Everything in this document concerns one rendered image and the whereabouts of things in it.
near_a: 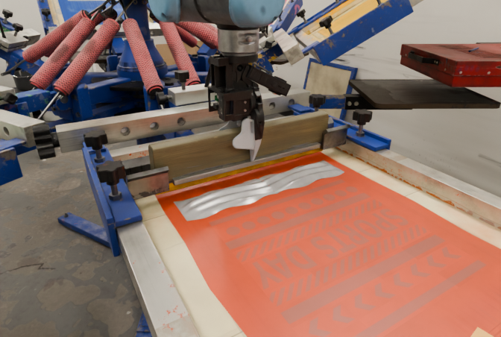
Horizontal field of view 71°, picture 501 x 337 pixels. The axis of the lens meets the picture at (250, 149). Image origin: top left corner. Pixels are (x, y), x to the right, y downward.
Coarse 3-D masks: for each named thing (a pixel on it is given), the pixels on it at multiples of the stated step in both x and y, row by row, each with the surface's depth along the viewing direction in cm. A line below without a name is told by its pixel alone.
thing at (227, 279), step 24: (168, 192) 68; (192, 192) 68; (168, 216) 60; (216, 216) 60; (192, 240) 54; (216, 240) 54; (216, 264) 50; (240, 264) 50; (216, 288) 46; (240, 288) 46; (240, 312) 42; (264, 312) 42; (264, 336) 39; (288, 336) 39; (384, 336) 39; (408, 336) 39; (432, 336) 39
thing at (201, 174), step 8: (312, 144) 79; (320, 144) 80; (280, 152) 75; (288, 152) 75; (296, 152) 77; (248, 160) 72; (256, 160) 72; (264, 160) 73; (216, 168) 68; (224, 168) 68; (232, 168) 69; (184, 176) 65; (192, 176) 65; (200, 176) 66; (208, 176) 67; (176, 184) 64
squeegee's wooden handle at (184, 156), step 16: (320, 112) 80; (240, 128) 70; (272, 128) 73; (288, 128) 75; (304, 128) 77; (320, 128) 80; (160, 144) 63; (176, 144) 63; (192, 144) 64; (208, 144) 66; (224, 144) 68; (272, 144) 74; (288, 144) 76; (304, 144) 79; (160, 160) 62; (176, 160) 64; (192, 160) 66; (208, 160) 67; (224, 160) 69; (240, 160) 71; (176, 176) 65
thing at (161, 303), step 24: (144, 144) 81; (384, 168) 75; (408, 168) 70; (432, 168) 69; (432, 192) 66; (456, 192) 62; (480, 192) 61; (480, 216) 59; (120, 240) 50; (144, 240) 49; (144, 264) 45; (144, 288) 41; (168, 288) 41; (144, 312) 41; (168, 312) 38; (168, 336) 35; (192, 336) 35
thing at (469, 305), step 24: (264, 168) 77; (288, 168) 77; (288, 192) 68; (384, 192) 68; (408, 216) 60; (432, 216) 60; (456, 240) 54; (480, 240) 54; (480, 288) 46; (432, 312) 42; (456, 312) 42; (480, 312) 42; (456, 336) 39
